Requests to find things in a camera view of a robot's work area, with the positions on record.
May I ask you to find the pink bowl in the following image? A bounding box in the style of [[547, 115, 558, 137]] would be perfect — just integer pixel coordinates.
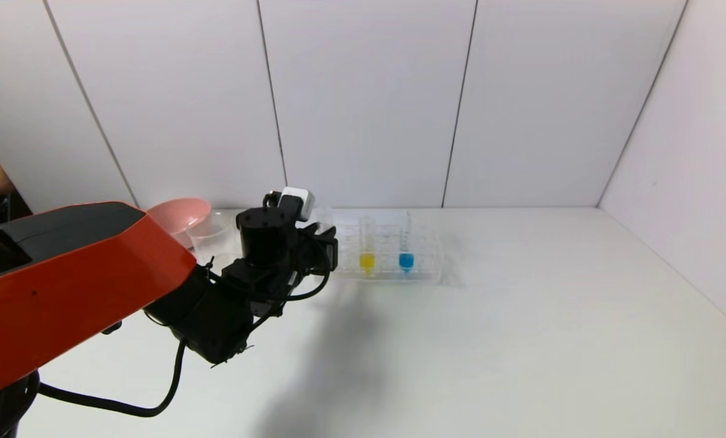
[[146, 197, 212, 250]]

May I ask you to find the clear acrylic test tube rack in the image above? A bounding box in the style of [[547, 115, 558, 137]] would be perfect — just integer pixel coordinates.
[[331, 223, 444, 285]]

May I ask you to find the test tube with yellow pigment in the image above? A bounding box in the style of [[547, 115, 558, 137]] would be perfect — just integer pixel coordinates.
[[358, 217, 377, 276]]

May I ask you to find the test tube with blue pigment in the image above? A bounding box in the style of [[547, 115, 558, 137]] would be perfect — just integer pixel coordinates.
[[398, 210, 416, 275]]

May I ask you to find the clear glass beaker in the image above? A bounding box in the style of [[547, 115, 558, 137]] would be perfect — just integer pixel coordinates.
[[186, 211, 245, 269]]

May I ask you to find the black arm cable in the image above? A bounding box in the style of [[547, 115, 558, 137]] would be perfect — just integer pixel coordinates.
[[37, 339, 188, 419]]

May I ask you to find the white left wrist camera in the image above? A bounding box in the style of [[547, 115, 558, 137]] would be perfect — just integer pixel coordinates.
[[276, 186, 316, 222]]

